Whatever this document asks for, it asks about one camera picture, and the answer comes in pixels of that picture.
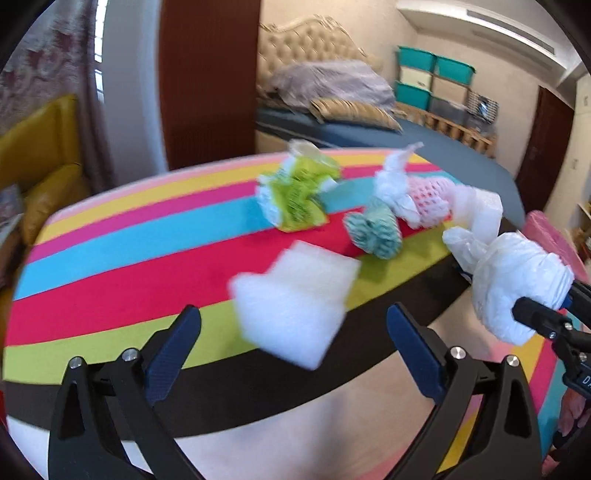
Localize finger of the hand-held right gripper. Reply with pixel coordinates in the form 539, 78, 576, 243
564, 282, 591, 319
512, 298, 575, 342

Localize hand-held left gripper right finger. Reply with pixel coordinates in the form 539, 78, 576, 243
387, 302, 541, 480

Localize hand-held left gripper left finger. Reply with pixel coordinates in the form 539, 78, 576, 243
46, 305, 204, 480

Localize white plastic bag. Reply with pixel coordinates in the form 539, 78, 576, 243
442, 226, 575, 347

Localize pink plastic bag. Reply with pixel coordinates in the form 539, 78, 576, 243
524, 210, 585, 273

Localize white foam sheet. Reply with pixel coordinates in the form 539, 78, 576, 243
450, 187, 504, 243
230, 240, 362, 371

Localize teal patterned wrapper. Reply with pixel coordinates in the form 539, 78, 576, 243
344, 203, 402, 260

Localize twisted white tissue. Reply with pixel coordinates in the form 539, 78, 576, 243
373, 142, 426, 227

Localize green wrapper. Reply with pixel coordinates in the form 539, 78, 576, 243
256, 141, 342, 232

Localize person's right hand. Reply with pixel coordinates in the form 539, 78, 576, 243
560, 392, 591, 432

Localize rainbow striped tablecloth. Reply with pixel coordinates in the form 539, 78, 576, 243
0, 148, 573, 480

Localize dark wooden door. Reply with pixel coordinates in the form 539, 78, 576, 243
515, 87, 575, 213

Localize white built-in cabinet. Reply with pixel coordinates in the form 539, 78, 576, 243
545, 69, 591, 259

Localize bed with blue sheet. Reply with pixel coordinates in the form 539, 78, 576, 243
255, 106, 527, 227

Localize black white checkered bag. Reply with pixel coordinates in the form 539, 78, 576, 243
466, 89, 500, 123

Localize clear grey storage box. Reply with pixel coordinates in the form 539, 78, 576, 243
429, 98, 468, 121

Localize beige plastic storage box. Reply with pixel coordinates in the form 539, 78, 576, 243
431, 76, 472, 102

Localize striped pillow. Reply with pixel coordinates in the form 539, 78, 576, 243
310, 98, 402, 134

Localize yellow leather armchair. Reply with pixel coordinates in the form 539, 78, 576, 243
0, 95, 93, 259

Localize teal plastic storage box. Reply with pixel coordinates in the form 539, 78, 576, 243
398, 45, 437, 72
394, 82, 432, 109
434, 55, 476, 86

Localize white plastic storage box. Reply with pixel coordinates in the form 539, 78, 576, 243
398, 67, 435, 90

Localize air conditioner vent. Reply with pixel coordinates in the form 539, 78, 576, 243
466, 11, 555, 54

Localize lilac dotted duvet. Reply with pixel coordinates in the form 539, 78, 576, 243
269, 60, 397, 112

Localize lace curtain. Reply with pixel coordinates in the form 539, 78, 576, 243
0, 0, 112, 139

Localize beige tufted headboard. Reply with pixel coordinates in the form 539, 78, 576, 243
256, 14, 384, 93

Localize wooden crib rail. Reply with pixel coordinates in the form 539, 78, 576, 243
392, 102, 497, 158

